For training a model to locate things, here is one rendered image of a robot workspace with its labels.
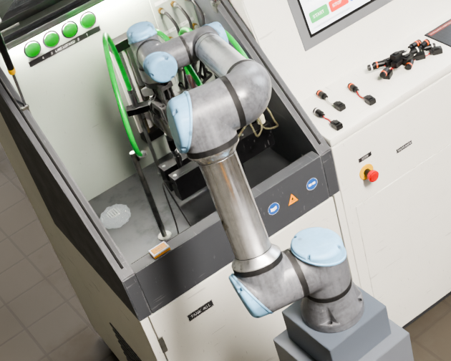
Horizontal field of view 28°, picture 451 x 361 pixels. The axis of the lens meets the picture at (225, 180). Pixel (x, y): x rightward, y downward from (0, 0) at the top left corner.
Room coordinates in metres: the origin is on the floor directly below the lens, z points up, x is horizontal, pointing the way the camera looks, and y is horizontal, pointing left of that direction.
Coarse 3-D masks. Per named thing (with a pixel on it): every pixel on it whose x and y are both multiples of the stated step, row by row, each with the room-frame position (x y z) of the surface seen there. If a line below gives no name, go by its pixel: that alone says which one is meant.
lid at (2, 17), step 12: (0, 0) 1.78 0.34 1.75; (12, 0) 1.87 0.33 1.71; (24, 0) 2.12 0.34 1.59; (36, 0) 2.17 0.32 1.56; (48, 0) 2.20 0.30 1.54; (60, 0) 2.34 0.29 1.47; (0, 12) 1.95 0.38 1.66; (12, 12) 2.14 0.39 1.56; (24, 12) 2.18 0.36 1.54; (36, 12) 2.31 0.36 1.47; (0, 24) 2.15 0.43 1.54; (12, 24) 2.28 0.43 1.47
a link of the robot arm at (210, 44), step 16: (192, 32) 1.98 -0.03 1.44; (208, 32) 1.95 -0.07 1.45; (224, 32) 1.97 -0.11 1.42; (192, 48) 1.95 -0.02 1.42; (208, 48) 1.86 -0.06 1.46; (224, 48) 1.81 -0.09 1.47; (208, 64) 1.82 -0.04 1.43; (224, 64) 1.73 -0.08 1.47; (240, 64) 1.67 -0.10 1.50; (256, 64) 1.66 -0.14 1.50; (240, 80) 1.58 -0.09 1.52; (256, 80) 1.59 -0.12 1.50; (240, 96) 1.55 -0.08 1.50; (256, 96) 1.56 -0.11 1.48; (256, 112) 1.55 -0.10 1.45
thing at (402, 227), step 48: (240, 0) 2.29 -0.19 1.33; (432, 0) 2.46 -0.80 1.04; (288, 48) 2.27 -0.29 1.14; (336, 48) 2.32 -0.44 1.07; (384, 48) 2.36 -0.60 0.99; (432, 96) 2.15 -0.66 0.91; (336, 144) 2.01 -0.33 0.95; (384, 144) 2.07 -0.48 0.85; (432, 144) 2.14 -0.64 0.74; (384, 192) 2.06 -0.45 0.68; (432, 192) 2.13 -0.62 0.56; (384, 240) 2.05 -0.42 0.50; (432, 240) 2.12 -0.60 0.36; (384, 288) 2.03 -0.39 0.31; (432, 288) 2.11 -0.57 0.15
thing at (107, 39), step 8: (104, 32) 2.18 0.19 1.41; (104, 40) 2.12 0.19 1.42; (104, 48) 2.09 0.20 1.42; (112, 48) 2.25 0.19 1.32; (120, 64) 2.28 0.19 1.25; (112, 72) 2.01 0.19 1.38; (112, 80) 1.99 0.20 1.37; (128, 80) 2.29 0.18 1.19; (128, 88) 2.28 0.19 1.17; (120, 96) 1.96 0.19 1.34; (120, 104) 1.95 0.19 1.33; (120, 112) 1.94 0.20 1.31; (128, 128) 1.92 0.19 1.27; (128, 136) 1.91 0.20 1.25; (136, 144) 1.92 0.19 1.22; (136, 152) 1.92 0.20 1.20
